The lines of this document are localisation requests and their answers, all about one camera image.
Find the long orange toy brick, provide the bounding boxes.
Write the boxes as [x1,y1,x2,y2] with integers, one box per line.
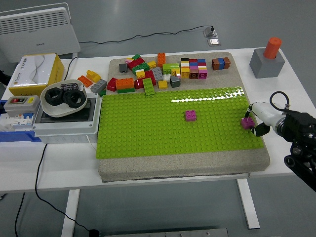
[115,78,135,90]

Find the orange cylinder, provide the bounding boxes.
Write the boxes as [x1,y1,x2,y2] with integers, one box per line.
[263,37,282,60]

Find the thin white wire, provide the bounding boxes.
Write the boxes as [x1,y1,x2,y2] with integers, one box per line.
[86,135,97,152]

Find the white table leg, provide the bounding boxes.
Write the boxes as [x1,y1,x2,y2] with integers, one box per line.
[61,189,81,237]
[236,178,261,230]

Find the blue plastic bin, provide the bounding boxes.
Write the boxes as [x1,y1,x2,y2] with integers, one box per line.
[0,100,42,144]

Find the silver floor socket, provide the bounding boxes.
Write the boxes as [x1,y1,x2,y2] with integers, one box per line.
[202,25,218,38]

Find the white panel heater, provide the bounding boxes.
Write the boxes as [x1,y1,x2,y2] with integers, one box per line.
[0,2,81,64]

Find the dark green toy brick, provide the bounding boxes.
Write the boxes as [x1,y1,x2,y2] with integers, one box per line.
[132,63,150,75]

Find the yellow stepped toy brick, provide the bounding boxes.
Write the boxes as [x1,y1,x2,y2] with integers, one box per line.
[86,70,102,82]

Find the white bowl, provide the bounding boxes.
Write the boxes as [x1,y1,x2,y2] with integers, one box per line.
[40,79,87,118]

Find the grey block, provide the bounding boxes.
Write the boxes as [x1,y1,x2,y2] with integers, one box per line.
[249,48,286,79]

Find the grey push-button switch box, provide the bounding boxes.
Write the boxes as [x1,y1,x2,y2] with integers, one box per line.
[3,95,41,117]

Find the grey-brown foam mat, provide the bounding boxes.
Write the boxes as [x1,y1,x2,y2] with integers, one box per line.
[98,51,271,183]

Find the green toy baseplate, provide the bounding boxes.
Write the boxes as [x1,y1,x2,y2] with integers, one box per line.
[95,86,264,158]

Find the black cord with plug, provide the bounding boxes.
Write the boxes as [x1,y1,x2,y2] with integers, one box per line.
[34,143,101,237]

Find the white plastic part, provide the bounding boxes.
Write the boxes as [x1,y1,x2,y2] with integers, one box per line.
[0,116,12,131]

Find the grey electrical enclosure box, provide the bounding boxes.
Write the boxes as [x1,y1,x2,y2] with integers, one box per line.
[32,93,102,144]

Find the large red toy brick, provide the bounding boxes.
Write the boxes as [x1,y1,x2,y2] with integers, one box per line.
[127,58,145,70]

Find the light grey toy brick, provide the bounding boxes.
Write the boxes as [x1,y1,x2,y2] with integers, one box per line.
[90,79,108,93]
[152,67,163,81]

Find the small dark circuit board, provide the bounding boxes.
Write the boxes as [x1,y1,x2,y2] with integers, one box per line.
[60,82,80,91]

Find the long lime green brick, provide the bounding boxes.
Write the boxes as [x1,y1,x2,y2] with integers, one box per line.
[142,78,156,96]

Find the large black nut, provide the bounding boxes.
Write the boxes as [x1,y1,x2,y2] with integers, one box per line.
[62,90,86,108]
[45,87,65,107]

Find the red sloped toy brick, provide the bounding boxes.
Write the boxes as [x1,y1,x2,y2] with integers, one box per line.
[106,77,118,92]

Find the white blue circuit breaker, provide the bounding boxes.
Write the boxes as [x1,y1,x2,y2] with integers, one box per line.
[9,113,35,131]

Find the lime green toy brick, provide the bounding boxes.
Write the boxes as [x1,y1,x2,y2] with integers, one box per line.
[162,63,180,75]

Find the yellow white cardboard box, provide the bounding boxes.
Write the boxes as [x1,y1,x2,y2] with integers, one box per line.
[9,53,65,96]

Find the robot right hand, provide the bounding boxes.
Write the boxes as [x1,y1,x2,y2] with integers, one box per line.
[244,101,284,138]

